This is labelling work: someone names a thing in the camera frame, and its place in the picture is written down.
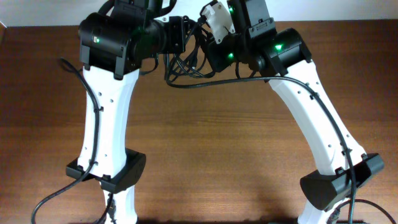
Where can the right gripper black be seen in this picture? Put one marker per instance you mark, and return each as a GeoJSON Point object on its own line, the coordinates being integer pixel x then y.
{"type": "Point", "coordinates": [221, 63]}

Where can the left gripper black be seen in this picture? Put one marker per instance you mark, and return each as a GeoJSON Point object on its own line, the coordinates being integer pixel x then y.
{"type": "Point", "coordinates": [178, 28]}

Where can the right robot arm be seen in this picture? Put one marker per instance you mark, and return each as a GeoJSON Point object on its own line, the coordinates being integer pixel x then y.
{"type": "Point", "coordinates": [244, 32]}

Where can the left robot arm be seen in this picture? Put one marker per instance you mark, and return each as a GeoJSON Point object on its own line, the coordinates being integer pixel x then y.
{"type": "Point", "coordinates": [113, 43]}

